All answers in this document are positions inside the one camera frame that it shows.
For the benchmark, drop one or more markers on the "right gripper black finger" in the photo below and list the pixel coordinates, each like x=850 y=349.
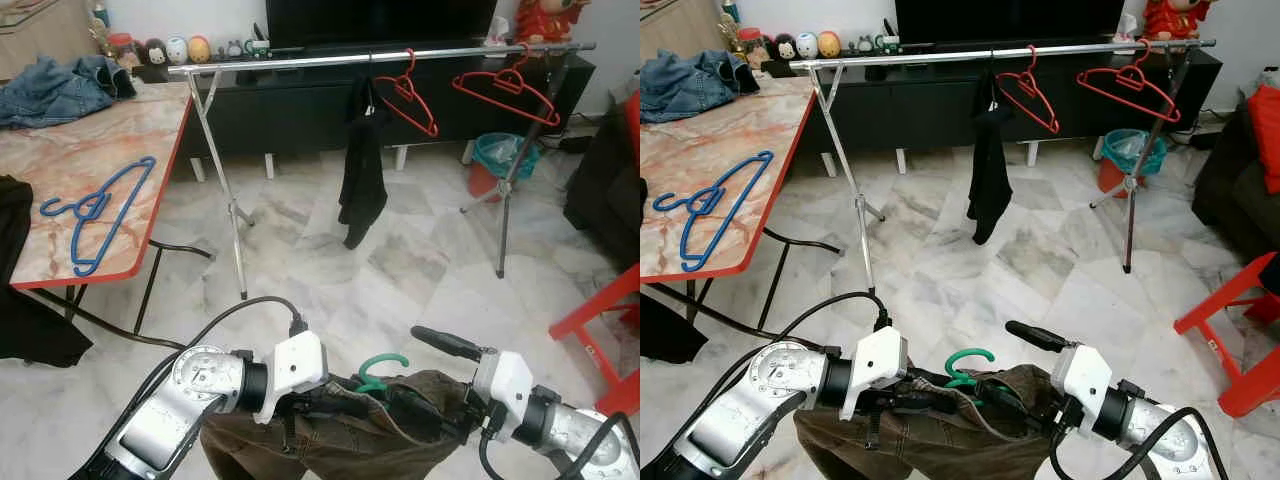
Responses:
x=1040 y=339
x=450 y=346

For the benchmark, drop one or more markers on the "olive brown trousers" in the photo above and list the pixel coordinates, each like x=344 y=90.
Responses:
x=900 y=450
x=330 y=450

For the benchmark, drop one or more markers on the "green plastic hanger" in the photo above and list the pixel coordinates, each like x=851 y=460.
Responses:
x=385 y=357
x=972 y=351

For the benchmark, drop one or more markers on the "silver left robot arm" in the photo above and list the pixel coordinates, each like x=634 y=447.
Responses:
x=790 y=380
x=190 y=385

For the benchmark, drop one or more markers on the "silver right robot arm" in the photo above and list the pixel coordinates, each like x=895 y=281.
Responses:
x=1160 y=440
x=580 y=440

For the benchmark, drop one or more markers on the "blue plastic hanger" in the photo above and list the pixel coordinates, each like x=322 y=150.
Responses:
x=92 y=205
x=705 y=200

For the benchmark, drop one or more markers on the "red plastic stool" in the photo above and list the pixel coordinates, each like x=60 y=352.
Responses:
x=1230 y=340
x=590 y=330

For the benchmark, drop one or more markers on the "black printed T-shirt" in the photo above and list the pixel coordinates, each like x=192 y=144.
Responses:
x=990 y=170
x=362 y=170

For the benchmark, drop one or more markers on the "black crumpled garment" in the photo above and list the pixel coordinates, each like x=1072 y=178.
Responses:
x=30 y=300
x=665 y=330

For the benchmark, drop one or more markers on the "black television cabinet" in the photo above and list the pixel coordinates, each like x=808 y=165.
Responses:
x=300 y=110
x=930 y=105

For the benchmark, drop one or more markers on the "chrome clothes rack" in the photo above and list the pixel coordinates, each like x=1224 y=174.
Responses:
x=920 y=58
x=300 y=62

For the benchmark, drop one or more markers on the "white tissue box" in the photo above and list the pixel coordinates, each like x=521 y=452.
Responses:
x=1125 y=40
x=497 y=42

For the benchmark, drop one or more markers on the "black flat television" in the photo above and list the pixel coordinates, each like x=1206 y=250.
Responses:
x=380 y=20
x=1010 y=20

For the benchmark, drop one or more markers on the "marble pattern red-edged table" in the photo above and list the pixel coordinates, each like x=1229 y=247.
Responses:
x=700 y=140
x=60 y=150

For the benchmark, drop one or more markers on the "green and white mug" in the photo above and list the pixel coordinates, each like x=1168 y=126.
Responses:
x=888 y=43
x=258 y=47

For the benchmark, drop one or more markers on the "red seated figurine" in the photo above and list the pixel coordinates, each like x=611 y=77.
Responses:
x=1175 y=18
x=550 y=20

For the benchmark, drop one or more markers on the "small grey figurine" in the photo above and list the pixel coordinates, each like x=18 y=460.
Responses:
x=863 y=44
x=233 y=48

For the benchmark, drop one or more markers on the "white lace-covered side table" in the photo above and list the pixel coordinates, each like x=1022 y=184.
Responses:
x=1270 y=78

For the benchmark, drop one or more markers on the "blue denim garment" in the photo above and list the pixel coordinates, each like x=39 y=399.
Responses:
x=50 y=90
x=690 y=85

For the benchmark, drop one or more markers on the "orange round doll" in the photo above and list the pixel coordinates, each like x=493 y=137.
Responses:
x=830 y=44
x=199 y=49

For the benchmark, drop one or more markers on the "white round doll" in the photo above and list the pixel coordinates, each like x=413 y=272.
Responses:
x=807 y=45
x=176 y=50

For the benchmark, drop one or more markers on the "black round doll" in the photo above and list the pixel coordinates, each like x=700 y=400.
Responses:
x=784 y=47
x=153 y=52

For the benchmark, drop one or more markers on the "light wooden cabinet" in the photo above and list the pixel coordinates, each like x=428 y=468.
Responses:
x=45 y=35
x=680 y=35

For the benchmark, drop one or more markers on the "red-lidded glass jar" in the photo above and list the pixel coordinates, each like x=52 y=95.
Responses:
x=752 y=45
x=122 y=50

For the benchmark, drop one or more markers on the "dark glass bottle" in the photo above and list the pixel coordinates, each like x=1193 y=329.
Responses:
x=731 y=12
x=100 y=14

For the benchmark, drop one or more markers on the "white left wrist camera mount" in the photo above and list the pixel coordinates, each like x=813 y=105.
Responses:
x=295 y=370
x=875 y=365

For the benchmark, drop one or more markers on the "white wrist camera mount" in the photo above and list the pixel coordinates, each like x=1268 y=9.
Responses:
x=1085 y=380
x=505 y=385
x=875 y=365
x=295 y=370

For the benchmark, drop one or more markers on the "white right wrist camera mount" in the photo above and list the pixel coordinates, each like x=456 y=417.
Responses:
x=1085 y=380
x=505 y=385

